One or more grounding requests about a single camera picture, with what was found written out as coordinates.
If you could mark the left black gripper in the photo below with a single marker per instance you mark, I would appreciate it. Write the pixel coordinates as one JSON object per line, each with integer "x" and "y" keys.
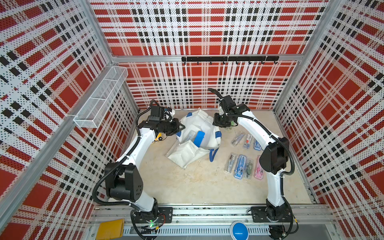
{"x": 176, "y": 129}

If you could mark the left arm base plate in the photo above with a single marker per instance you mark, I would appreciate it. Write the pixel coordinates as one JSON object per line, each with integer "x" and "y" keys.
{"x": 158, "y": 215}

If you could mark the blue plastic pencil case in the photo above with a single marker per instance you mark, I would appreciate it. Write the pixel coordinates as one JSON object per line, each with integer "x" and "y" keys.
{"x": 199, "y": 139}

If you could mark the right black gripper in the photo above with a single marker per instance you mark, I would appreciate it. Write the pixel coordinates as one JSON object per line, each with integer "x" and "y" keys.
{"x": 215, "y": 122}

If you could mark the clear compass case small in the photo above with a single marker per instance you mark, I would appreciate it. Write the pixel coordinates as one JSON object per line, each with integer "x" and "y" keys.
{"x": 230, "y": 163}

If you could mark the white wire mesh basket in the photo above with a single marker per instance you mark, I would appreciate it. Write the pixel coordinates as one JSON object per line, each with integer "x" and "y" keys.
{"x": 94, "y": 110}

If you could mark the clear case green refill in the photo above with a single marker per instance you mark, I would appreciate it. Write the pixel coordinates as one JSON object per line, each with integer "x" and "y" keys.
{"x": 249, "y": 169}

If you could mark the clear case red accents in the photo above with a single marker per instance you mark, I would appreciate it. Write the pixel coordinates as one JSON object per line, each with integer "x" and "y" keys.
{"x": 248, "y": 141}

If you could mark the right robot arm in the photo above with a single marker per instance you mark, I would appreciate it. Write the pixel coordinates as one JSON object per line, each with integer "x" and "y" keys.
{"x": 276, "y": 159}

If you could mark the yellow box at base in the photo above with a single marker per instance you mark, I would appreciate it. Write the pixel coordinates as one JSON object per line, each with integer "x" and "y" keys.
{"x": 110, "y": 230}

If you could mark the blue round button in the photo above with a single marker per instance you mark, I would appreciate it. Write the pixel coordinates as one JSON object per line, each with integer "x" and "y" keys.
{"x": 239, "y": 231}

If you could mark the pink compass set case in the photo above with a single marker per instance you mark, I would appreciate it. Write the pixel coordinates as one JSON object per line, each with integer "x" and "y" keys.
{"x": 259, "y": 172}

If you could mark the black hook rail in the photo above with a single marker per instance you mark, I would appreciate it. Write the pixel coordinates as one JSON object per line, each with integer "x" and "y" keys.
{"x": 225, "y": 59}

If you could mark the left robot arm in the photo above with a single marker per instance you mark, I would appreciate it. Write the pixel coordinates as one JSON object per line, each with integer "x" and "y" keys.
{"x": 122, "y": 183}

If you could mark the yellow red plush toy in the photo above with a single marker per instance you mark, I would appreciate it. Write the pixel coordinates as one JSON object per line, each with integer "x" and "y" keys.
{"x": 160, "y": 137}

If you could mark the clear compass case grey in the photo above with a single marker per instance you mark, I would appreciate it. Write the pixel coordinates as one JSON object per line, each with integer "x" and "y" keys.
{"x": 237, "y": 139}

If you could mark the white canvas cartoon bag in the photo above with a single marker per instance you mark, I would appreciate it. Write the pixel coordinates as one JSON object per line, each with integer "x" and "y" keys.
{"x": 183, "y": 154}

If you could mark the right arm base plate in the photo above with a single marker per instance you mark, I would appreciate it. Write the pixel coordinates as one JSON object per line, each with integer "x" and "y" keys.
{"x": 270, "y": 214}

